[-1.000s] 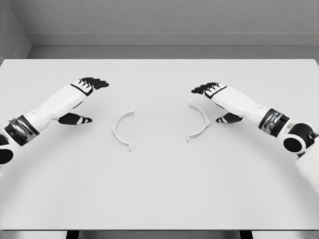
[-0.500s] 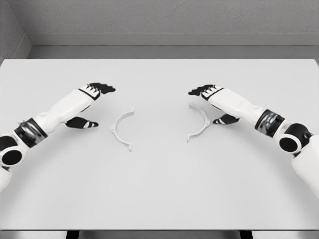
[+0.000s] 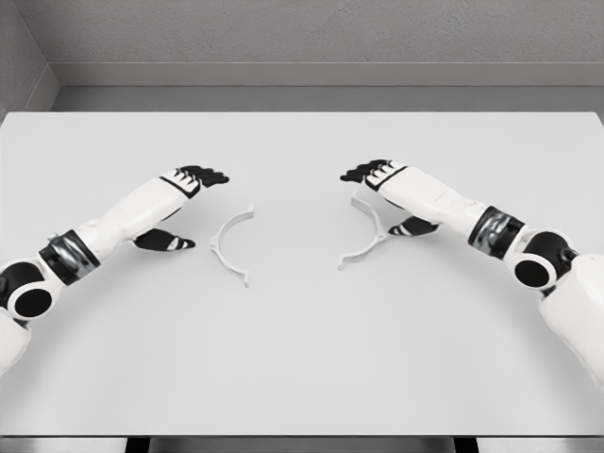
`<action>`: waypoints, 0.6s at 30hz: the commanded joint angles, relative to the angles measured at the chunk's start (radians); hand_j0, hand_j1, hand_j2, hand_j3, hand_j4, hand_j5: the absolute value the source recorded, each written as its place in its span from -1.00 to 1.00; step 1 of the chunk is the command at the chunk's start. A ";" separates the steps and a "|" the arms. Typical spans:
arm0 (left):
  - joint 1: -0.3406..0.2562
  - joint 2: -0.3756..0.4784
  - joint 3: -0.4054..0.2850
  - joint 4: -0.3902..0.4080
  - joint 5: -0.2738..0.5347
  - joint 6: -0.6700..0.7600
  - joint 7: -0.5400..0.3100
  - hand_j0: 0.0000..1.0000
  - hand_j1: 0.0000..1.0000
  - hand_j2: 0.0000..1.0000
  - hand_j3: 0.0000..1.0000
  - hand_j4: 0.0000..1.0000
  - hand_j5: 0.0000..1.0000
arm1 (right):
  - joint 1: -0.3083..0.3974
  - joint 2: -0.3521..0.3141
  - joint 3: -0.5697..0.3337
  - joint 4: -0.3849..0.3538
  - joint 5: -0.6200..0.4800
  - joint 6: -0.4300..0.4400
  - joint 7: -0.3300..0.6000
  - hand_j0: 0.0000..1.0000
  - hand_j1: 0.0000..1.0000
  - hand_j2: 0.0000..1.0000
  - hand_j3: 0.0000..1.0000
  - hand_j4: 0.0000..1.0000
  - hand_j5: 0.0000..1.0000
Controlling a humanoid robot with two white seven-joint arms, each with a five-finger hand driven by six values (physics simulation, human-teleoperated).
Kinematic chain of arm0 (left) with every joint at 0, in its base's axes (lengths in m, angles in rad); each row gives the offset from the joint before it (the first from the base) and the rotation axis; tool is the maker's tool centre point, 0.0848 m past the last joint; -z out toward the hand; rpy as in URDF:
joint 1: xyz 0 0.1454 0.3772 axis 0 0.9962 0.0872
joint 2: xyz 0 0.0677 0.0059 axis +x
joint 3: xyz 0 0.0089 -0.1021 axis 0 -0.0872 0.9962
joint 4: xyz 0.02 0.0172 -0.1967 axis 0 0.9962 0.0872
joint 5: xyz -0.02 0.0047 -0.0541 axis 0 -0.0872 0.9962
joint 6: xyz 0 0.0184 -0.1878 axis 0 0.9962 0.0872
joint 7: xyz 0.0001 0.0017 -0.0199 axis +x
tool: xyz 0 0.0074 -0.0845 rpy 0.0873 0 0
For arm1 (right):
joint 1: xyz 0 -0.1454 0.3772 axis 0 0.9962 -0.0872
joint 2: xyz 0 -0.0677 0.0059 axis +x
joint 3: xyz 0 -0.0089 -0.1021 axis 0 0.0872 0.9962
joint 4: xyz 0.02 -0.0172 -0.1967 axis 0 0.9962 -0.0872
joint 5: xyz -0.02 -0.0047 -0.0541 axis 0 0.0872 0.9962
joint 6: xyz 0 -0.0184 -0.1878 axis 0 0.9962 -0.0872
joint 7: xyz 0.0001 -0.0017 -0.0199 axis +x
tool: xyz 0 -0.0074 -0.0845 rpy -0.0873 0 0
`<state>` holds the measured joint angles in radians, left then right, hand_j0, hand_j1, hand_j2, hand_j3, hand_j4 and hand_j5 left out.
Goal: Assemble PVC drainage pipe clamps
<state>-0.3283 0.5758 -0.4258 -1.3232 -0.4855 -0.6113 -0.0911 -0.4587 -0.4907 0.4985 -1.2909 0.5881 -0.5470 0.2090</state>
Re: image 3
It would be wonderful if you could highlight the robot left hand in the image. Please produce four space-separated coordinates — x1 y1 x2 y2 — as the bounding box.
102 164 232 253

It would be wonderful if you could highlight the white half-ring pipe clamp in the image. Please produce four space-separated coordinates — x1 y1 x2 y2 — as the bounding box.
209 201 256 290
337 190 395 272

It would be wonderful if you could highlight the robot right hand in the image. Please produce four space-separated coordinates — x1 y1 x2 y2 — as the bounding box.
339 159 469 238

